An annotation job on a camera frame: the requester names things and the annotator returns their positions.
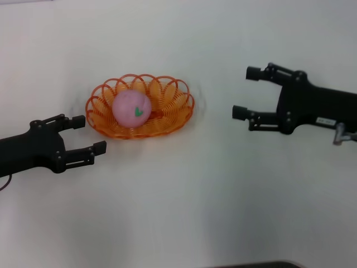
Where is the black robot torso edge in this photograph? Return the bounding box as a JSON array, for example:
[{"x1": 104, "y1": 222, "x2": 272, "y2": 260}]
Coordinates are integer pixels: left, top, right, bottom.
[{"x1": 216, "y1": 261, "x2": 303, "y2": 268}]

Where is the silver metal cable connector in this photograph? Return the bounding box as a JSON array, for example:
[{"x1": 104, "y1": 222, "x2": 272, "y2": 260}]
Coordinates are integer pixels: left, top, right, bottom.
[{"x1": 333, "y1": 122, "x2": 357, "y2": 145}]

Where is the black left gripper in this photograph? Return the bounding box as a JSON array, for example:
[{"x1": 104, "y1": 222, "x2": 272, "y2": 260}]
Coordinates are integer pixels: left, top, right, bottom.
[{"x1": 0, "y1": 113, "x2": 107, "y2": 178}]

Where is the pink toy peach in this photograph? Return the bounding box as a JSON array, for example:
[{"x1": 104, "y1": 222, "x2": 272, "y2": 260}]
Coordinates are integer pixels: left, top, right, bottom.
[{"x1": 112, "y1": 89, "x2": 153, "y2": 128}]

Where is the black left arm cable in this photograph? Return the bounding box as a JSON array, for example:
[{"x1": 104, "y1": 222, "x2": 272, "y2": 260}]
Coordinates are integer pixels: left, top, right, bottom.
[{"x1": 0, "y1": 174, "x2": 12, "y2": 193}]

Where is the orange plastic wire basket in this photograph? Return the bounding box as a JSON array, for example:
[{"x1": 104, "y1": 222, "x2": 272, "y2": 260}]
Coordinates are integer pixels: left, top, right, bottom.
[{"x1": 85, "y1": 74, "x2": 196, "y2": 140}]

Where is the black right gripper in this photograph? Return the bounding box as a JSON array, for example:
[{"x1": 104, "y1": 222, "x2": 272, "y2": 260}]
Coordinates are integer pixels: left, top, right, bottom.
[{"x1": 233, "y1": 63, "x2": 357, "y2": 135}]

